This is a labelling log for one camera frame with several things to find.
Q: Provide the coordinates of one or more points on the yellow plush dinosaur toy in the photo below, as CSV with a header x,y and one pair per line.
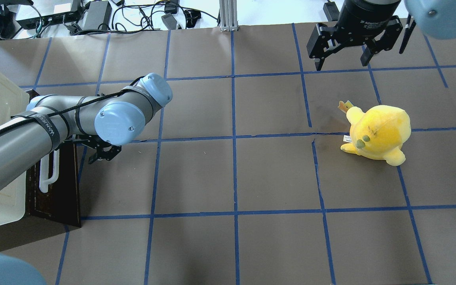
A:
x,y
377,134

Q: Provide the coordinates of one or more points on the aluminium frame post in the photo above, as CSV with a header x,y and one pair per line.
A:
x,y
228,18

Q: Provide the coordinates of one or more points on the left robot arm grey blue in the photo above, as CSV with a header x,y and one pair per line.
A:
x,y
117,118

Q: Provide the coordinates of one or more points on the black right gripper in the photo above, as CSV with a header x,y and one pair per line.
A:
x,y
360,16

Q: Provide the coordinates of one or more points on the black power adapter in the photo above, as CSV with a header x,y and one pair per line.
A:
x,y
97,14

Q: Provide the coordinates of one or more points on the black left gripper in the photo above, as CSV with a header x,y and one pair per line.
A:
x,y
104,152

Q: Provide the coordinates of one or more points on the white plastic drawer handle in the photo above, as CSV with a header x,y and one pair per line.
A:
x,y
49,170

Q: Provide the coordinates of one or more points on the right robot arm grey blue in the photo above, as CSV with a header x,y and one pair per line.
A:
x,y
436,18

